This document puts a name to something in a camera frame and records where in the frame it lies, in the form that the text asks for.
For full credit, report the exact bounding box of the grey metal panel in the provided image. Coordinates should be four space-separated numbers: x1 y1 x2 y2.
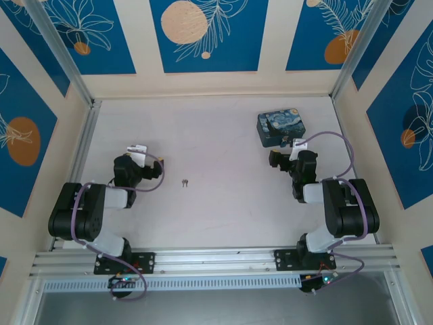
33 272 402 325

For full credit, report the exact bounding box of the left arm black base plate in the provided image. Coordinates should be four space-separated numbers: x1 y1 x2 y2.
93 251 156 275

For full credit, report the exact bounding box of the starry night print box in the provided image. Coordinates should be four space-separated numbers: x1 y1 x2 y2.
256 107 308 148

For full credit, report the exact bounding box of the grey slotted cable duct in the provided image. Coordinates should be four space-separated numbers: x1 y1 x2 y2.
42 273 304 293

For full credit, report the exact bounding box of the aluminium frame post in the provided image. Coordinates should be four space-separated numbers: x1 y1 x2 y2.
330 0 386 102
24 0 102 109

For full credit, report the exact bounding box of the aluminium mounting rail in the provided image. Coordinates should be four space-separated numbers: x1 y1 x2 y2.
28 245 402 278

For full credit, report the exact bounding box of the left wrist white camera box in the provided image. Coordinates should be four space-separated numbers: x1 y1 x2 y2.
126 144 150 167

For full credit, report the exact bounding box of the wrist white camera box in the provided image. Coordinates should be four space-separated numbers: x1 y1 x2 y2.
126 144 150 167
290 137 309 160

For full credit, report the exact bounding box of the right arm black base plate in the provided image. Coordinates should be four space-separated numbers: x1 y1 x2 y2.
273 248 338 272

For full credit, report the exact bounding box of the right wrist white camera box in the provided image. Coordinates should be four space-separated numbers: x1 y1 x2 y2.
290 137 309 160

